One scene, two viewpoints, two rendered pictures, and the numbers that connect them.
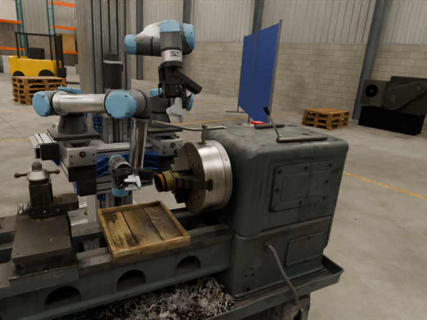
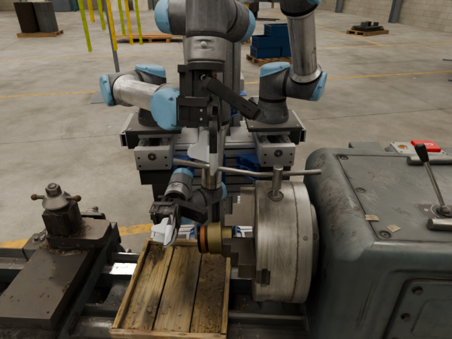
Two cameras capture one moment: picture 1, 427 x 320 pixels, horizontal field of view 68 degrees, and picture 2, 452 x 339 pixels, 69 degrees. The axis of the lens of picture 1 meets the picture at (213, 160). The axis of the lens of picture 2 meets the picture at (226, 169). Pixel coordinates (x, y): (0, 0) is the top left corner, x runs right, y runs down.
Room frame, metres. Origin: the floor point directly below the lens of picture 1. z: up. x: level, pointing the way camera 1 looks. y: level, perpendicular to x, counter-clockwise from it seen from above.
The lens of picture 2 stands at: (0.67, -0.20, 1.69)
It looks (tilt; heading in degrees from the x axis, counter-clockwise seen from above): 30 degrees down; 32
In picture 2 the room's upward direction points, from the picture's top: straight up
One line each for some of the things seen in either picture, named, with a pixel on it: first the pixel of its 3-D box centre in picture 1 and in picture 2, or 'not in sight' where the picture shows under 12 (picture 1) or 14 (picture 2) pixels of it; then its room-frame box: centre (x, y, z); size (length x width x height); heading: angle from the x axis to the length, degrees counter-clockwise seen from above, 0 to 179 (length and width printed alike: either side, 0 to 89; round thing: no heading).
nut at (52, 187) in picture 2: (37, 165); (52, 188); (1.07, 0.64, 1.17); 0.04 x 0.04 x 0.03
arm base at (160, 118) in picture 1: (158, 117); (272, 106); (1.92, 0.36, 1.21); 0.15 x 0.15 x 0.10
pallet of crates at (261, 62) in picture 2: not in sight; (277, 43); (8.01, 3.02, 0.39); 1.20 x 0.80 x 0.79; 141
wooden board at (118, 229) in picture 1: (141, 226); (180, 284); (1.18, 0.29, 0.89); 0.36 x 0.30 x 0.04; 29
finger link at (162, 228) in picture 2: (131, 180); (161, 229); (1.16, 0.32, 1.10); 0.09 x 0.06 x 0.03; 29
